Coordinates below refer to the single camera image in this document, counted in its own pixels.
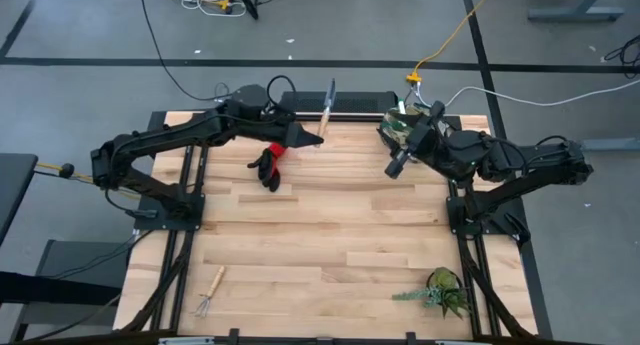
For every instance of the red and black garden glove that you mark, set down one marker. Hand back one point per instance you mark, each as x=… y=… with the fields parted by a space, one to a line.
x=270 y=167

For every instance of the grey floor bar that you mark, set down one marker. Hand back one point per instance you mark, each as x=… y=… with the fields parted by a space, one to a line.
x=610 y=145

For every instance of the black clamp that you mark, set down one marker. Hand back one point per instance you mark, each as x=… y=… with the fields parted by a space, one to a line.
x=411 y=338
x=233 y=336

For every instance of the black stand leg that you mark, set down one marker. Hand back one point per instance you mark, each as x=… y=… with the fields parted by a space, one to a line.
x=247 y=2

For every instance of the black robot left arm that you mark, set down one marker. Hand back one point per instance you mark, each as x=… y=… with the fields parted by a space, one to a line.
x=165 y=134

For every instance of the black table edge rail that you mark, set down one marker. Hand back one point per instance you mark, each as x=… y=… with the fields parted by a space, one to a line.
x=350 y=117

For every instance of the black round knob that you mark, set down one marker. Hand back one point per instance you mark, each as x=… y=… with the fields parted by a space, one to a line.
x=66 y=171

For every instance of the green artificial succulent plant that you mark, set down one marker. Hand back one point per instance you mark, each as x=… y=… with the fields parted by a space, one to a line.
x=442 y=290

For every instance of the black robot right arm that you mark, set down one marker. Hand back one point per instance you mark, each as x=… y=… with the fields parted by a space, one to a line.
x=525 y=165

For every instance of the beige green gardening bag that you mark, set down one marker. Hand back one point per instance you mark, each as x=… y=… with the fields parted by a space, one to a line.
x=395 y=132

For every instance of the black side table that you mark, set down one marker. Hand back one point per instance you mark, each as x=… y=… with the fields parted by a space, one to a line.
x=12 y=185

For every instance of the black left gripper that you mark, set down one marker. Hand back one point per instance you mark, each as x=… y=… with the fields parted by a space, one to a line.
x=280 y=132

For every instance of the grey desk leg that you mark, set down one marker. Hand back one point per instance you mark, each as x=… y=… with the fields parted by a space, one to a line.
x=580 y=14

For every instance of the silver bracket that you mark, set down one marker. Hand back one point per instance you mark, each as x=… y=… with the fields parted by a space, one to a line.
x=462 y=342
x=185 y=341

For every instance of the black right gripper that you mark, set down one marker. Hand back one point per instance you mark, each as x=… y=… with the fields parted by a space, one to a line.
x=422 y=137

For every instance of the dark grey bench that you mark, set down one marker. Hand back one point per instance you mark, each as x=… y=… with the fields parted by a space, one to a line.
x=75 y=265

